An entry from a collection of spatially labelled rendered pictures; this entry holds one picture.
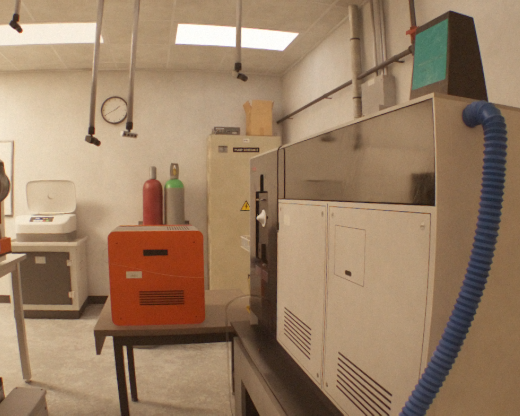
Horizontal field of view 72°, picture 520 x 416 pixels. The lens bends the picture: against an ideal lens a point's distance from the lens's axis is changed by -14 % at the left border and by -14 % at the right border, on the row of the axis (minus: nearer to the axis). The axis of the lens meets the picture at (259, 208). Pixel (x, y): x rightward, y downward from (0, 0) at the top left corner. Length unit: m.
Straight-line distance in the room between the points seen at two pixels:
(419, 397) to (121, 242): 1.47
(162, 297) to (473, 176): 1.49
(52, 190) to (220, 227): 1.95
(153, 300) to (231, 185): 2.88
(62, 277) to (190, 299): 2.68
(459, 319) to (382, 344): 0.21
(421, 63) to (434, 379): 0.52
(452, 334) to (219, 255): 4.13
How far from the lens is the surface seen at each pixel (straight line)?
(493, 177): 0.59
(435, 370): 0.60
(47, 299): 4.50
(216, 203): 4.56
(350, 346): 0.88
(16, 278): 2.92
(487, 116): 0.61
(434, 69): 0.73
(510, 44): 2.11
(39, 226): 4.44
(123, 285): 1.86
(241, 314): 2.05
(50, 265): 4.42
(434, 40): 0.76
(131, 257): 1.84
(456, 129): 0.64
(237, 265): 4.66
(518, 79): 2.04
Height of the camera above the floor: 1.29
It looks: 2 degrees down
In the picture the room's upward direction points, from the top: straight up
